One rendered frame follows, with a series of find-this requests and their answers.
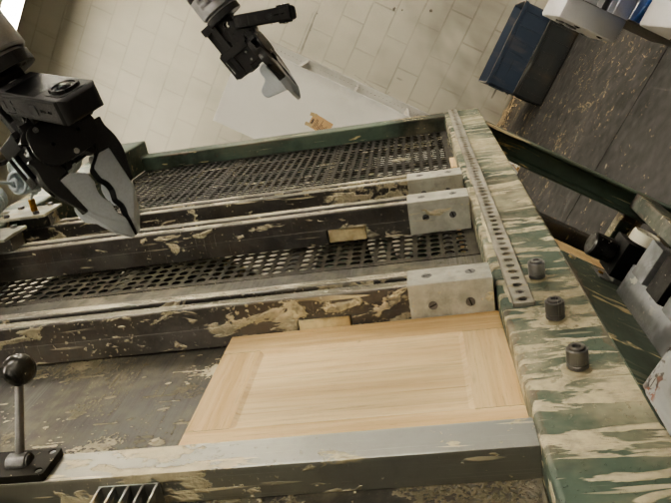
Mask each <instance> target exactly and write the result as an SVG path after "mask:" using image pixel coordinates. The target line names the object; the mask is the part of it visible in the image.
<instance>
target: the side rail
mask: <svg viewBox="0 0 671 503"><path fill-rule="evenodd" d="M444 119H445V117H444V114H443V113H439V114H432V115H424V116H417V117H410V118H403V119H396V120H389V121H381V122H374V123H367V124H360V125H353V126H346V127H339V128H331V129H324V130H317V131H310V132H303V133H296V134H288V135H281V136H274V137H267V138H260V139H253V140H245V141H238V142H231V143H224V144H217V145H210V146H202V147H196V148H189V149H182V150H175V151H168V152H161V153H153V154H149V155H147V156H146V157H144V158H143V159H142V160H143V162H144V166H145V172H148V171H156V170H163V169H169V168H177V167H184V166H191V165H199V164H206V163H213V162H221V161H228V160H236V159H243V158H250V157H258V156H265V155H272V154H280V153H287V152H294V151H302V150H309V149H316V148H324V147H331V146H338V145H346V144H353V143H360V142H368V141H375V140H382V139H390V138H397V137H405V136H412V135H419V134H427V133H434V132H441V131H446V129H445V127H444Z"/></svg>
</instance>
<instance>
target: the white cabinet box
mask: <svg viewBox="0 0 671 503"><path fill-rule="evenodd" d="M269 42H270V43H271V44H272V46H273V47H274V49H275V51H276V52H277V54H278V55H279V56H280V58H281V59H282V60H283V62H284V63H285V65H286V66H287V68H288V69H289V71H290V73H291V74H292V76H293V77H294V79H295V80H296V82H297V84H298V86H299V88H300V93H301V97H300V98H299V99H297V98H296V97H294V96H293V95H292V94H291V93H290V92H289V90H286V91H283V92H281V93H279V94H277V95H274V96H272V97H270V98H267V97H265V96H264V95H263V94H262V88H263V86H264V84H265V78H264V77H263V76H262V74H261V73H260V67H261V66H262V65H263V64H265V63H264V62H262V63H261V64H260V67H258V68H257V69H256V70H255V71H254V72H253V73H249V74H248V75H247V76H245V77H244V78H243V79H241V80H240V79H239V80H237V79H236V78H235V77H234V75H233V74H232V73H231V75H230V77H229V80H228V83H227V85H226V88H225V91H224V93H223V96H222V98H221V101H220V104H219V106H218V109H217V112H216V114H215V117H214V120H213V121H215V122H218V123H220V124H222V125H224V126H227V127H229V128H231V129H233V130H235V131H238V132H240V133H242V134H244V135H246V136H249V137H251V138H253V139H260V138H267V137H274V136H281V135H288V134H296V133H303V132H310V131H317V130H324V129H331V128H339V127H346V126H353V125H360V124H367V123H374V122H381V121H389V120H396V119H403V118H410V117H417V116H424V115H429V114H428V113H426V112H424V111H421V110H419V109H417V108H415V107H413V106H411V105H408V104H406V103H404V102H402V101H400V100H398V99H395V98H393V97H391V96H389V95H387V94H385V93H382V92H380V91H378V90H376V89H374V88H372V87H369V86H367V85H365V84H363V83H361V82H359V81H356V80H354V79H352V78H350V77H348V76H346V75H343V74H341V73H339V72H337V71H335V70H333V69H330V68H328V67H326V66H324V65H322V64H320V63H317V62H315V61H313V60H311V59H309V58H307V57H304V56H302V55H300V54H298V53H296V52H294V51H291V50H289V49H287V48H285V47H283V46H281V45H278V44H276V43H274V42H272V41H270V40H269Z"/></svg>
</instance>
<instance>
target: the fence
mask: <svg viewBox="0 0 671 503"><path fill-rule="evenodd" d="M542 477H543V475H542V460H541V446H540V442H539V439H538V435H537V432H536V429H535V425H534V422H533V418H531V417H530V418H517V419H504V420H492V421H479V422H467V423H454V424H441V425H429V426H416V427H403V428H392V429H379V430H366V431H354V432H341V433H329V434H316V435H303V436H291V437H278V438H265V439H253V440H240V441H227V442H215V443H202V444H189V445H177V446H164V447H152V448H139V449H126V450H114V451H101V452H88V453H76V454H64V455H63V456H62V458H61V459H60V461H59V462H58V463H57V465H56V466H55V467H54V469H53V470H52V472H51V473H50V474H49V476H48V477H47V478H46V480H44V481H38V482H25V483H11V484H0V503H90V502H91V500H92V499H93V497H94V495H95V494H96V492H97V490H98V487H99V486H111V485H125V484H139V483H153V482H160V485H161V488H162V492H163V495H164V498H165V502H166V503H179V502H194V501H209V500H223V499H238V498H253V497H268V496H283V495H297V494H312V493H327V492H342V491H356V490H371V489H385V488H400V487H415V486H430V485H445V484H460V483H474V482H489V481H504V480H519V479H534V478H542Z"/></svg>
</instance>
